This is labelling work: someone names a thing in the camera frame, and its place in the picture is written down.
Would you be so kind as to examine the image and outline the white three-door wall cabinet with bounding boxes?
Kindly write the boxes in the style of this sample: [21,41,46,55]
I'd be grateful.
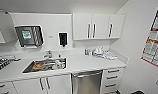
[72,13,126,41]

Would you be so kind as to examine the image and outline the chrome sink faucet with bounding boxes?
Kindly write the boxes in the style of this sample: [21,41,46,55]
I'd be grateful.
[43,49,54,60]

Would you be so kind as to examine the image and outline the black wall soap dispenser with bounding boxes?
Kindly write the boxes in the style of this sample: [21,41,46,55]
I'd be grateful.
[58,32,69,49]

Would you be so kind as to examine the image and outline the steel paper towel dispenser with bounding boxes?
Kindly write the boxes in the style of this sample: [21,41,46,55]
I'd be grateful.
[14,25,45,50]

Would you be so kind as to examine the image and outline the stainless steel dishwasher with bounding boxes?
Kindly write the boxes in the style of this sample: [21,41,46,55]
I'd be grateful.
[71,69,104,94]

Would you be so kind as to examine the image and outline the blue and white bottle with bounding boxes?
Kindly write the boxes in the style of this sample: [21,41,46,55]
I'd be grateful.
[83,47,90,57]

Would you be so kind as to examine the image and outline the narrow white drawer unit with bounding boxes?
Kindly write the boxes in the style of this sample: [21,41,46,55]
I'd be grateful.
[101,67,125,94]

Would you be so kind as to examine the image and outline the wide white drawer unit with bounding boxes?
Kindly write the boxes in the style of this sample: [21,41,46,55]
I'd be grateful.
[0,81,18,94]

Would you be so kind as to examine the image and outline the small wall label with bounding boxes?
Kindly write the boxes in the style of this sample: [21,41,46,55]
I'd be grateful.
[47,35,55,39]

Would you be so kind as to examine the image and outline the white under-sink cabinet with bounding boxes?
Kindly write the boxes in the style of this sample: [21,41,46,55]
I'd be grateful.
[13,73,73,94]

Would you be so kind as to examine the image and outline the stainless steel sink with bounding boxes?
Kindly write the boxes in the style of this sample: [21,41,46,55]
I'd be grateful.
[22,57,68,75]

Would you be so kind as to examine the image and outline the small chrome sink pump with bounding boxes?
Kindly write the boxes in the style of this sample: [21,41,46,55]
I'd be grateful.
[57,52,62,60]

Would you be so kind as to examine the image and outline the stack of white dishes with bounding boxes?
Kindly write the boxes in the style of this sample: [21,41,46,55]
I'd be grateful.
[91,46,106,58]

